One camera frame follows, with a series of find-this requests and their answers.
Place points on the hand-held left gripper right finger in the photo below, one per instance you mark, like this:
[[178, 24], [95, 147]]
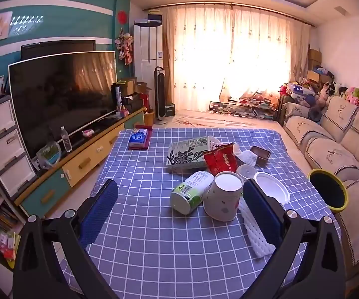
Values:
[[260, 211]]

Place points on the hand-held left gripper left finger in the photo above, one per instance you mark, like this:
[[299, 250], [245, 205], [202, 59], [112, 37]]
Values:
[[100, 211]]

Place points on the white foam net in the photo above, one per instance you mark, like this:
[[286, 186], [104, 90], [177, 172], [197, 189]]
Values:
[[256, 236]]

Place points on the white plastic lid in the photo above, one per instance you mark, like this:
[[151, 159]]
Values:
[[273, 187]]

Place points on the white paper tub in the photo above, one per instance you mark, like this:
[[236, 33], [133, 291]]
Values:
[[223, 199]]

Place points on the clear plastic cup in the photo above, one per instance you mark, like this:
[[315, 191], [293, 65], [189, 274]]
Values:
[[246, 172]]

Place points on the yellow rimmed black bin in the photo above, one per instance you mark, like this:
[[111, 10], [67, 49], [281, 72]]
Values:
[[327, 190]]

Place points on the white paper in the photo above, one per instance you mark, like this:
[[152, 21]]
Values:
[[245, 158]]

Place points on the dark brown food container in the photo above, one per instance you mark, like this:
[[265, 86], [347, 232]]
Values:
[[260, 154]]

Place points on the red snack bag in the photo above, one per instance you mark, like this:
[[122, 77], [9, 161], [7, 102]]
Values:
[[221, 162]]

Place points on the green label can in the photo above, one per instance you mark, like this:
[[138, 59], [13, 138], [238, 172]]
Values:
[[192, 191]]

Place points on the green flower print carton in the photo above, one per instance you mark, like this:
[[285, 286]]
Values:
[[184, 155]]

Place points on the beige sofa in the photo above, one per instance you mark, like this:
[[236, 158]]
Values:
[[332, 149]]

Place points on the yellow and teal cabinet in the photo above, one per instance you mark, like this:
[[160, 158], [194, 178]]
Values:
[[83, 165]]

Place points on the blue checked tablecloth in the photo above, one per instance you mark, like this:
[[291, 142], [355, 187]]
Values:
[[154, 239]]

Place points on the clear plastic bag with greens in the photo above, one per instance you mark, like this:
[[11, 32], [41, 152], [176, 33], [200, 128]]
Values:
[[48, 155]]

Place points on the clear water bottle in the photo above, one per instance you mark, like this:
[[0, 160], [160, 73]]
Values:
[[66, 141]]

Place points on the small pink object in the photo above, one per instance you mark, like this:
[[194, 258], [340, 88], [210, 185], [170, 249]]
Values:
[[88, 133]]

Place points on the blue tissue pack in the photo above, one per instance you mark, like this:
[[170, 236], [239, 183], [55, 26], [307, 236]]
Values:
[[138, 139]]

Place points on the pile of plush toys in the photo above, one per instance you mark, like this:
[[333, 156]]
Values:
[[354, 95]]

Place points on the floral floor mat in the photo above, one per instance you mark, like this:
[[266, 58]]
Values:
[[223, 121]]

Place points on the low glass table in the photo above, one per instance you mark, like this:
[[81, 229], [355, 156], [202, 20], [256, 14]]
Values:
[[245, 107]]

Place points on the yellow bucket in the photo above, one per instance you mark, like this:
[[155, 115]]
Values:
[[150, 118]]

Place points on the pile of bags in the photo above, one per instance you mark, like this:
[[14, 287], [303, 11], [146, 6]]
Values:
[[296, 92]]

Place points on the white drawer unit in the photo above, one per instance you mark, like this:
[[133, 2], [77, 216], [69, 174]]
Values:
[[2, 149]]

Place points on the black tube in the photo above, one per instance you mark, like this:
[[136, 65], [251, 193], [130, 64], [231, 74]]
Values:
[[118, 96]]

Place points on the large curved television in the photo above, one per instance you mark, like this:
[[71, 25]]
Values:
[[61, 96]]

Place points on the small black box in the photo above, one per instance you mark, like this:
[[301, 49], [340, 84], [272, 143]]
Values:
[[170, 109]]

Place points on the open cardboard boxes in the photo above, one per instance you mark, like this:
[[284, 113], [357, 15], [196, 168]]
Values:
[[131, 90]]

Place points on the stack of cardboard boxes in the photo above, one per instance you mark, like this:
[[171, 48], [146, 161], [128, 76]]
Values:
[[315, 60]]

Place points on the black tower fan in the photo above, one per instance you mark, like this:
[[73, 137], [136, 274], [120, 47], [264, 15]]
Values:
[[160, 93]]

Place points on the sheer embroidered curtain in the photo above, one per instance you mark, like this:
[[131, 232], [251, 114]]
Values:
[[229, 56]]

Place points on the hanging flower decoration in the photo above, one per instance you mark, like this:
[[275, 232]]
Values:
[[125, 46]]

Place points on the small black television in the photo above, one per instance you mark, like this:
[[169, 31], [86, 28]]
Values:
[[58, 48]]

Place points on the white standing air conditioner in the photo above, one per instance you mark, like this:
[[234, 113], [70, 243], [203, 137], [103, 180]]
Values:
[[148, 46]]

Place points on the wooden curtain rod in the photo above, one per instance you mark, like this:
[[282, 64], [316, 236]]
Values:
[[229, 4]]

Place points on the red round wall decoration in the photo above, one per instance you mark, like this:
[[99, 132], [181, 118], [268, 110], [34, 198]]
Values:
[[122, 17]]

